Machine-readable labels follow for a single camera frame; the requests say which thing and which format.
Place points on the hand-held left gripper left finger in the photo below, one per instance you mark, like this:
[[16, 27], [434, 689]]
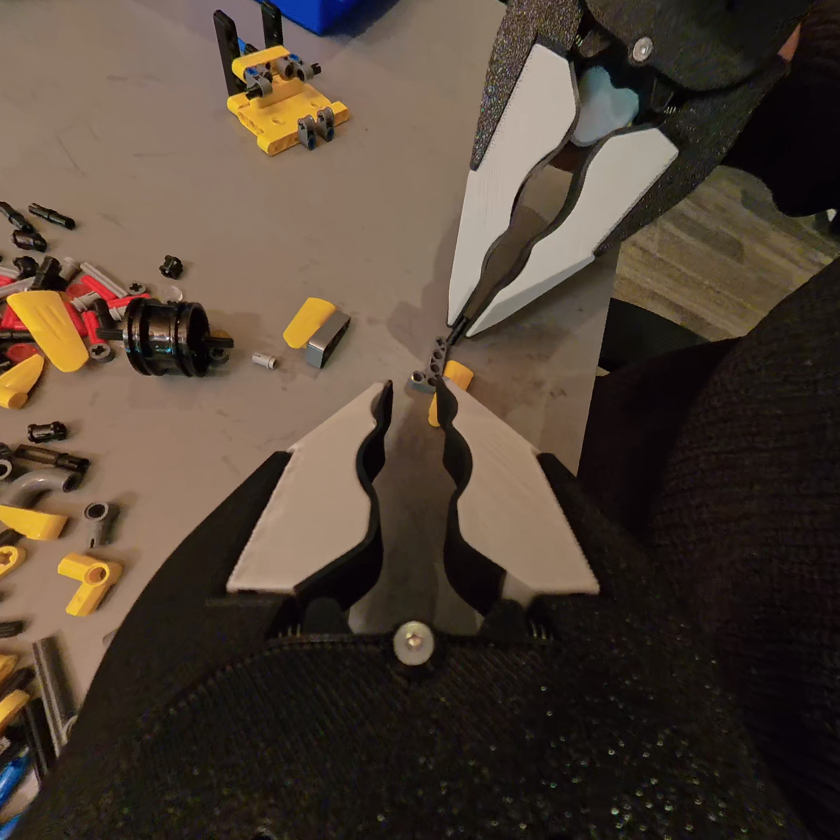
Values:
[[302, 525]]

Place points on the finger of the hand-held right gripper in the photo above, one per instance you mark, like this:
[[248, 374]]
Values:
[[604, 197], [518, 131]]

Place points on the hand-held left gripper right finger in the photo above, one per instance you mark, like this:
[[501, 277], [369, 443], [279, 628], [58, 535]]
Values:
[[525, 525]]

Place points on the grey angled beam with holes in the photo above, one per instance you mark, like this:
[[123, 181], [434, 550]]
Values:
[[425, 386]]

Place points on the yellow elbow toy connector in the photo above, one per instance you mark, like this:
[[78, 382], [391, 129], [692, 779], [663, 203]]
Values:
[[88, 577]]

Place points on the person's right forearm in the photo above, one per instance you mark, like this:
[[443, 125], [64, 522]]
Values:
[[807, 131]]

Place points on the small grey toy pin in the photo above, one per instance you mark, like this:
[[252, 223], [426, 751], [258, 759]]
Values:
[[264, 361]]

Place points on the blue plastic bin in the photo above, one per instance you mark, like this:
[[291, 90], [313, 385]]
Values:
[[367, 13]]

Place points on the grey toy connector with hole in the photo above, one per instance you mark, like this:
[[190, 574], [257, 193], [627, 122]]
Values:
[[98, 518]]

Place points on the black toy wheel hub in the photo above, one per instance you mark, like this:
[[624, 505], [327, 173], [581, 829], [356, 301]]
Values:
[[164, 334]]

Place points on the person's black knit sweater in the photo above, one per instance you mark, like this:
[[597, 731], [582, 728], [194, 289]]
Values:
[[754, 459]]

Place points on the yellow toy block assembly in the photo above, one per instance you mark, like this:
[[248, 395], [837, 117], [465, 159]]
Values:
[[275, 111]]

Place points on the small yellow toy panel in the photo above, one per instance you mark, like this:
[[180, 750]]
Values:
[[33, 522]]

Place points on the grey curved toy pipe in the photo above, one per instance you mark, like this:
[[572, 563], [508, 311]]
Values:
[[33, 485]]

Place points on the small black toy connector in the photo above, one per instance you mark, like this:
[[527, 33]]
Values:
[[171, 267]]

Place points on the large yellow toy panel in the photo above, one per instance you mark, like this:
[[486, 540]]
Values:
[[49, 328]]

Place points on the pile of toy building parts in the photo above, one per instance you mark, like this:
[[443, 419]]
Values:
[[13, 318]]

